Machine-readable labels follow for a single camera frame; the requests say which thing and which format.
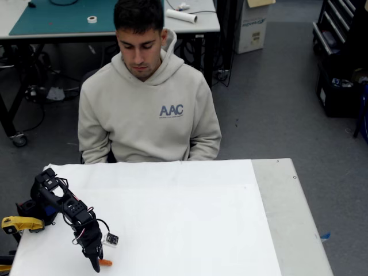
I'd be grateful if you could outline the yellow black clamp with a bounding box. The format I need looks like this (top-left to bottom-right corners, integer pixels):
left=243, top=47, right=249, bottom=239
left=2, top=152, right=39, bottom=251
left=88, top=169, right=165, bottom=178
left=1, top=216, right=46, bottom=234

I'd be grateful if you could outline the large white paper sheet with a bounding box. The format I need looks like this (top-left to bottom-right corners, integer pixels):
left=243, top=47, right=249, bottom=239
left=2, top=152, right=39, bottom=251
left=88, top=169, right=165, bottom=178
left=9, top=159, right=282, bottom=276

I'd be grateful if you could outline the orange black clamp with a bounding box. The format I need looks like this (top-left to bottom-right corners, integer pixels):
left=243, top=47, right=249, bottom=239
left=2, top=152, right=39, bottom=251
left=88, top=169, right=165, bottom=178
left=0, top=254, right=14, bottom=273

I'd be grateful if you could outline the man in beige hoodie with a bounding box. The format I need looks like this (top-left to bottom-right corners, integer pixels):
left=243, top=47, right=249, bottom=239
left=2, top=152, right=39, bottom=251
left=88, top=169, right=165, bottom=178
left=77, top=0, right=223, bottom=165

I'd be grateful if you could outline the white scrap under workbench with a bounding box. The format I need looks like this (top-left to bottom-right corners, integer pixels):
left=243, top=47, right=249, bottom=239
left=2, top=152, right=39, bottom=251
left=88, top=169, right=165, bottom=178
left=45, top=86, right=66, bottom=101

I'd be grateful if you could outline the green cutting mat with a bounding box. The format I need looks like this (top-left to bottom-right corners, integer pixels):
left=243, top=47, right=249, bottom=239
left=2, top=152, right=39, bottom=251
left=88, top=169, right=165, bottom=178
left=8, top=0, right=165, bottom=36

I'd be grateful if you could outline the white paper roll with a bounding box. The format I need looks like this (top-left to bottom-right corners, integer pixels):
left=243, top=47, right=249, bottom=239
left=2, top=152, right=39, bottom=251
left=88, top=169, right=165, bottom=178
left=165, top=8, right=198, bottom=24

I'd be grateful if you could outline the grey workbench with black legs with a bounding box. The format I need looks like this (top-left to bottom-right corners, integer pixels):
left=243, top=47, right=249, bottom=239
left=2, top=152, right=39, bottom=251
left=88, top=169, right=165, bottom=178
left=0, top=0, right=221, bottom=148

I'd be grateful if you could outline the white cardboard box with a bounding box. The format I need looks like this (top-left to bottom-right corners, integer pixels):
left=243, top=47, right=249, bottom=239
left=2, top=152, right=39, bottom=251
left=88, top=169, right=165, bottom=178
left=234, top=0, right=270, bottom=55

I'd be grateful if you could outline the black storage crate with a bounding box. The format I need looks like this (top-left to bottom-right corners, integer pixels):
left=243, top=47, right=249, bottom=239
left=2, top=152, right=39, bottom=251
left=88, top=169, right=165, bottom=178
left=315, top=62, right=368, bottom=118

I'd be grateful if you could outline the manila folder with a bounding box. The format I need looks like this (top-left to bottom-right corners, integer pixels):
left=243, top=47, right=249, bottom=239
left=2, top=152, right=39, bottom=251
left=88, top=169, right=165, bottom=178
left=247, top=0, right=277, bottom=8

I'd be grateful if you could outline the black tool cabinet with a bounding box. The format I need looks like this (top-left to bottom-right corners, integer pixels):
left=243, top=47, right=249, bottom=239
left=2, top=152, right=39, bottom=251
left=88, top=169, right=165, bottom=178
left=312, top=0, right=368, bottom=68

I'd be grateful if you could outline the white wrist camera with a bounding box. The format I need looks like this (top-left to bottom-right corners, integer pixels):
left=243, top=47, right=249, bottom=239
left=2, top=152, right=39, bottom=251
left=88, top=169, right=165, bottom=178
left=101, top=233, right=120, bottom=248

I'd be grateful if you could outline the black camera cable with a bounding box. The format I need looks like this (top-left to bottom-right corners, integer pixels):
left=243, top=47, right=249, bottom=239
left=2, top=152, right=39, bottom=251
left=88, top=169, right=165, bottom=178
left=96, top=219, right=112, bottom=235

